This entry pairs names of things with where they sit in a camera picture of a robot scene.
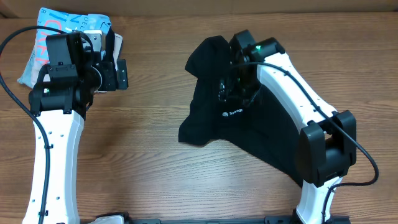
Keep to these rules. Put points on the beige folded garment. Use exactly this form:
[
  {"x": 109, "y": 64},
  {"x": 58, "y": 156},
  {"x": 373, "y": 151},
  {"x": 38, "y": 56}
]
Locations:
[{"x": 32, "y": 68}]

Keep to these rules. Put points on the black t-shirt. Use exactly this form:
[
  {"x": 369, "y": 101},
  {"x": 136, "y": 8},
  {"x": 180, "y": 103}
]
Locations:
[{"x": 217, "y": 118}]

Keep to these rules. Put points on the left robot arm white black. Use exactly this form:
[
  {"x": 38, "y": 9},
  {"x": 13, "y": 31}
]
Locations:
[{"x": 80, "y": 65}]

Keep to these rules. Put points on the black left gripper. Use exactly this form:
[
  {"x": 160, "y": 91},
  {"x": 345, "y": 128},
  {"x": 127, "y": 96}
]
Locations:
[{"x": 121, "y": 73}]

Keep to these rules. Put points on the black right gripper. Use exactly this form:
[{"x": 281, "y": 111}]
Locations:
[{"x": 224, "y": 86}]

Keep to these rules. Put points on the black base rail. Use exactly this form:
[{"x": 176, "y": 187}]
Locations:
[{"x": 124, "y": 218}]

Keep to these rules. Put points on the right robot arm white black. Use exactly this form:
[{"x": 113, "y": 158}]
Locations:
[{"x": 313, "y": 139}]

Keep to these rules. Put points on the light blue printed t-shirt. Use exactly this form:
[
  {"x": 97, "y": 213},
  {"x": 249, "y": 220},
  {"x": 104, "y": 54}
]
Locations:
[{"x": 61, "y": 21}]

